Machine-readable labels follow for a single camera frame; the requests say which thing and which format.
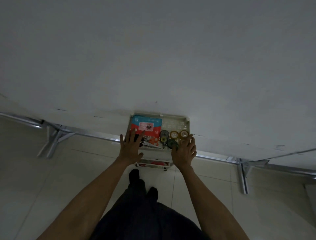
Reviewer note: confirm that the red blue tissue packet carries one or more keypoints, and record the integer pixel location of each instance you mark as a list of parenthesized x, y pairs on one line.
[(145, 123)]

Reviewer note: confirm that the person's left forearm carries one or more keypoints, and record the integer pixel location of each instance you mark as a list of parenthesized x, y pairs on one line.
[(86, 197)]

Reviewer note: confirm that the person's black trousers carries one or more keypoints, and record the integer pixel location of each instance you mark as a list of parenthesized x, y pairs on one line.
[(143, 217)]

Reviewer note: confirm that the person's black sock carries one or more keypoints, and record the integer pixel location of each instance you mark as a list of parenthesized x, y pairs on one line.
[(135, 178), (153, 194)]

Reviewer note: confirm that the green tape dispenser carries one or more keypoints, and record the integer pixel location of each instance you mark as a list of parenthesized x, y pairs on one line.
[(164, 134)]

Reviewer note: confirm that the grey metal floor rail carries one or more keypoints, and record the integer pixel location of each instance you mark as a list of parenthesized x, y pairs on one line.
[(98, 135)]

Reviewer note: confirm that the person's right forearm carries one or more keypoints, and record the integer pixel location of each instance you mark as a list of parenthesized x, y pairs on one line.
[(212, 205)]

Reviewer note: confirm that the grey metal stand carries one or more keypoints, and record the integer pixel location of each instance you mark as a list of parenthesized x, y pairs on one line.
[(53, 141), (243, 173)]

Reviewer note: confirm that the white small cart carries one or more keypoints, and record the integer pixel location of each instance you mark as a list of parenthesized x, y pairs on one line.
[(172, 123)]

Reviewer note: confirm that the person's left hand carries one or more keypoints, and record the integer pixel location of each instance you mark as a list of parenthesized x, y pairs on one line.
[(130, 150)]

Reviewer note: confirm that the person's right hand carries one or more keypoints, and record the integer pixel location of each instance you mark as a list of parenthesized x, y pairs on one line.
[(184, 155)]

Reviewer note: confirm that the green correction tape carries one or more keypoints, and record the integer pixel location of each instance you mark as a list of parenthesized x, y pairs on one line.
[(171, 143)]

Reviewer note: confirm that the person's black left sock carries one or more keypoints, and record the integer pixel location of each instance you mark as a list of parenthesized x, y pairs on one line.
[(135, 178)]

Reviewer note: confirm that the small orange scissors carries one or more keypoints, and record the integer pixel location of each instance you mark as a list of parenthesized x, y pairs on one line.
[(158, 142), (151, 141)]

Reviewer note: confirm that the person's black right sock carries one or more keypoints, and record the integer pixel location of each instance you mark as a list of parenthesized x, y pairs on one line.
[(153, 194)]

